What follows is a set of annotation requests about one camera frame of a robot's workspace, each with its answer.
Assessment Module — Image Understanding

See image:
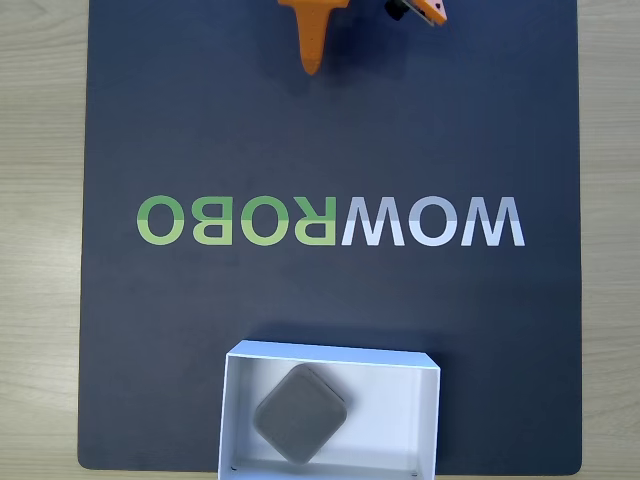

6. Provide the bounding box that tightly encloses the grey square usb hub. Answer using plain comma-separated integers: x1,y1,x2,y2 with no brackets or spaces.
253,363,350,465

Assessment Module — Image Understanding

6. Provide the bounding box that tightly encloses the dark mat with WOWROBO print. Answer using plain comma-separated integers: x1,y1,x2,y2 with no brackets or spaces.
76,0,584,474

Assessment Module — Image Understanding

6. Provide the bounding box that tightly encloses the white cardboard box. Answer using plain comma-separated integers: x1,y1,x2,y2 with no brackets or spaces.
217,339,442,480

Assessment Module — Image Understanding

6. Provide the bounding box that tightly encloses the orange-mounted camera module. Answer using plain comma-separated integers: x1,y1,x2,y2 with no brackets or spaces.
383,0,448,28

